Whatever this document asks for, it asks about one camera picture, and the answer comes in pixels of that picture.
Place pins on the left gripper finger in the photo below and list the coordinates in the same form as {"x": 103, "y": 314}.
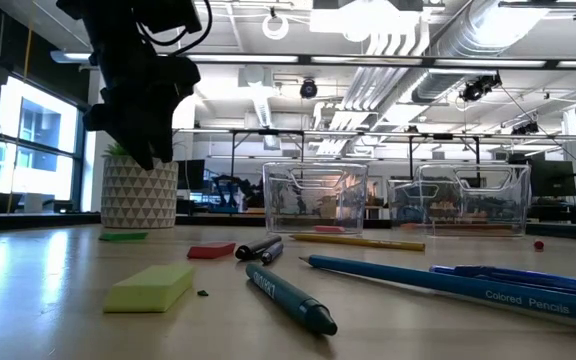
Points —
{"x": 133, "y": 140}
{"x": 158, "y": 130}

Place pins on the green eraser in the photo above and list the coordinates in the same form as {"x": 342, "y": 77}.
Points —
{"x": 123, "y": 236}

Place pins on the red eraser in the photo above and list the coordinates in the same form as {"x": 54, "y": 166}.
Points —
{"x": 211, "y": 251}

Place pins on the yellow eraser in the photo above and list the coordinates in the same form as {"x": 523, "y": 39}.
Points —
{"x": 148, "y": 290}

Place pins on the black pen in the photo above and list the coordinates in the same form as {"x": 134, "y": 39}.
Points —
{"x": 255, "y": 247}

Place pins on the pink eraser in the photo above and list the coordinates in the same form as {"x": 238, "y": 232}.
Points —
{"x": 329, "y": 229}

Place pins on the teal crayon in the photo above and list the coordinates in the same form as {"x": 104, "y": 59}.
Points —
{"x": 288, "y": 297}

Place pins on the yellow pencil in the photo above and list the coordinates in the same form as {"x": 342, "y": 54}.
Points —
{"x": 358, "y": 242}

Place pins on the blue colored pencil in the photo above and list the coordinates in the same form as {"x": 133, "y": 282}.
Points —
{"x": 418, "y": 280}

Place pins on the orange pencil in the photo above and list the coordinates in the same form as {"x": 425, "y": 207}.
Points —
{"x": 468, "y": 231}

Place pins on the blue pen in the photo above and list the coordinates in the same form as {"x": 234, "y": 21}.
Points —
{"x": 518, "y": 276}

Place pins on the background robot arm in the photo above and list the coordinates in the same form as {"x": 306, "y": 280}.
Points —
{"x": 235, "y": 192}

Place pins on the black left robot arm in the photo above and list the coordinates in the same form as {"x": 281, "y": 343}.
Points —
{"x": 108, "y": 25}

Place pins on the green succulent plant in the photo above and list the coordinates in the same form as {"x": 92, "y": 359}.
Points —
{"x": 115, "y": 150}

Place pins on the black monitor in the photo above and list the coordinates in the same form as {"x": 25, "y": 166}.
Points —
{"x": 191, "y": 175}
{"x": 553, "y": 178}

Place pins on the white triangle-patterned plant pot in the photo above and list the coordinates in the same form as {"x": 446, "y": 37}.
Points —
{"x": 139, "y": 200}

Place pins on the large window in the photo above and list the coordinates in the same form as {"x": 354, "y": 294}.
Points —
{"x": 38, "y": 130}

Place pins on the long ceiling light bar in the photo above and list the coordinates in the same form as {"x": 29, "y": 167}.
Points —
{"x": 278, "y": 58}

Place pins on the small dark green crumb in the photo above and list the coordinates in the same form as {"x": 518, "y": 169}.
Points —
{"x": 202, "y": 293}

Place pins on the clear plastic bin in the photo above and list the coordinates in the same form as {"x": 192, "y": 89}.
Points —
{"x": 313, "y": 200}
{"x": 468, "y": 200}

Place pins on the black ceiling spotlight cluster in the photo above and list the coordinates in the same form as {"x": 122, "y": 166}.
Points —
{"x": 478, "y": 89}

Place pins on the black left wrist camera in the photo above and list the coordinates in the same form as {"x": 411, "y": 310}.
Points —
{"x": 168, "y": 15}

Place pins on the black background table frame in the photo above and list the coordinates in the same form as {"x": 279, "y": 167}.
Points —
{"x": 268, "y": 132}

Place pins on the silver air duct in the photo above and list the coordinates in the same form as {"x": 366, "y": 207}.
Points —
{"x": 468, "y": 35}

